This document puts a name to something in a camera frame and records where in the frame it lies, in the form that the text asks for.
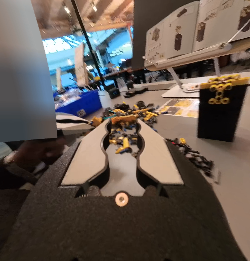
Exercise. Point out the black window post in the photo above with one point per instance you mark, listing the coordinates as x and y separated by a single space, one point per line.
90 51

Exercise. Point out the person's left hand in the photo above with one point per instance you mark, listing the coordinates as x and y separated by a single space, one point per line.
35 152

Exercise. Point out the open instruction book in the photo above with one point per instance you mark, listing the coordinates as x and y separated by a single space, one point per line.
182 30

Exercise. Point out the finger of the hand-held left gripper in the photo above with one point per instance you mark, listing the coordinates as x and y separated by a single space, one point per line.
76 127
65 115

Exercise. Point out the blue bin holding plastic bags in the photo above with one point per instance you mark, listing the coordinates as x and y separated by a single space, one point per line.
90 102

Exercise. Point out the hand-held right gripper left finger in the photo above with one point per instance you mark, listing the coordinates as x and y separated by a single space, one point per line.
86 163

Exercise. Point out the pile of black red pins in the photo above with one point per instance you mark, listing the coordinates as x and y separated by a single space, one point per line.
198 161

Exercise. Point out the white book stand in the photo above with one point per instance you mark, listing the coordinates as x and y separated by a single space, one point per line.
178 91

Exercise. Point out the black box device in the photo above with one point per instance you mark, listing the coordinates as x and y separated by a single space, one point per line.
114 92

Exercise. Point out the pile of mixed toy bricks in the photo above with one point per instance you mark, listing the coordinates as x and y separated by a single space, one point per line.
125 119

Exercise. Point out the clear bag of parts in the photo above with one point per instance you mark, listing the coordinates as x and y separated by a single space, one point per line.
178 108

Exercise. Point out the white standing sign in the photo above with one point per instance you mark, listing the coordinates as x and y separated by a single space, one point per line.
81 67
58 79

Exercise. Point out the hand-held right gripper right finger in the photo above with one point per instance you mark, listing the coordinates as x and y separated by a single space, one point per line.
159 163

